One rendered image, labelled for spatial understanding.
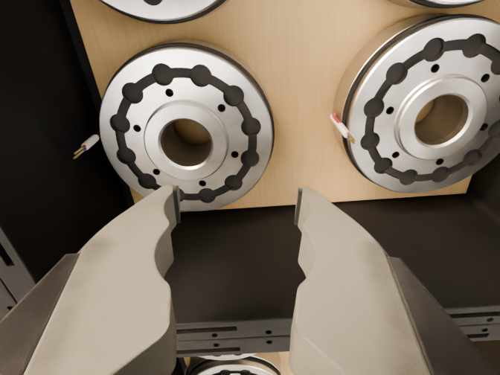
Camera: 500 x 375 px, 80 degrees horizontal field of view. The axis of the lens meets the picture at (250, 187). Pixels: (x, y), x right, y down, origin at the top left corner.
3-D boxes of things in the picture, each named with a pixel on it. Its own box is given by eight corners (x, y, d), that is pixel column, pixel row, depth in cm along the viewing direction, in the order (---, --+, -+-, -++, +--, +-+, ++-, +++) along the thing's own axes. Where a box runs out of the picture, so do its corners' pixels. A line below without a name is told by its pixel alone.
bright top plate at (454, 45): (353, 28, 15) (356, 29, 15) (556, 7, 15) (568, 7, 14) (340, 195, 20) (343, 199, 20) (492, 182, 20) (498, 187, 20)
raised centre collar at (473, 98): (399, 77, 16) (405, 80, 16) (493, 68, 16) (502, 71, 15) (387, 160, 19) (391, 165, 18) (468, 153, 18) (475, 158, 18)
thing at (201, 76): (82, 43, 15) (77, 45, 15) (278, 49, 16) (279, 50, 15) (120, 205, 21) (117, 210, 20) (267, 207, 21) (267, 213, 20)
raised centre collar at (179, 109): (138, 97, 16) (135, 100, 16) (228, 100, 17) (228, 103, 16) (151, 176, 19) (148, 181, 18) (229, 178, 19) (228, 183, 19)
